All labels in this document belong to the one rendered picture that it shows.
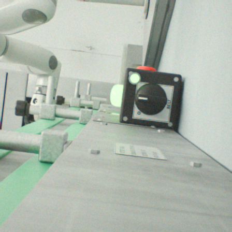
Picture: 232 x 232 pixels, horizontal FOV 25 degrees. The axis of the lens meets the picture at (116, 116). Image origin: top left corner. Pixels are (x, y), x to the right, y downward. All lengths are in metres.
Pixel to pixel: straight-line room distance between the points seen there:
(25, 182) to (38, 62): 1.38
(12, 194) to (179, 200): 0.10
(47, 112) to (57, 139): 0.47
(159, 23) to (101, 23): 3.99
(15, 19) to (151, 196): 1.06
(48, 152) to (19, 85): 1.95
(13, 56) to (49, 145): 1.28
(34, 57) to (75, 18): 3.45
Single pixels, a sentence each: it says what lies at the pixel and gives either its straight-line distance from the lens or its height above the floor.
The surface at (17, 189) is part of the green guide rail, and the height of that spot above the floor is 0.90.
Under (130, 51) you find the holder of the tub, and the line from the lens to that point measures 1.53.
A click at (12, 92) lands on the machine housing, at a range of 2.38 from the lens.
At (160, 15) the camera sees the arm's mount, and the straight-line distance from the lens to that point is 1.12.
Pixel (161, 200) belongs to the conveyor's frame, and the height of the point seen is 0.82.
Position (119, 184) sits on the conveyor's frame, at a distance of 0.27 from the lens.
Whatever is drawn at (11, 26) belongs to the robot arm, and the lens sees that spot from 1.32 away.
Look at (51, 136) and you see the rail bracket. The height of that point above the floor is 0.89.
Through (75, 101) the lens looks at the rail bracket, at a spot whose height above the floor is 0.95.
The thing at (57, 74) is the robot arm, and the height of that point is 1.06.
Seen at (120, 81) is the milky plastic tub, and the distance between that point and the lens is 1.52.
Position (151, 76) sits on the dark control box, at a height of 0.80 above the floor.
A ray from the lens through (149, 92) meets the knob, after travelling 0.72.
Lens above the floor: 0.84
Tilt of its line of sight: level
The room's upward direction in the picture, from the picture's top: 83 degrees counter-clockwise
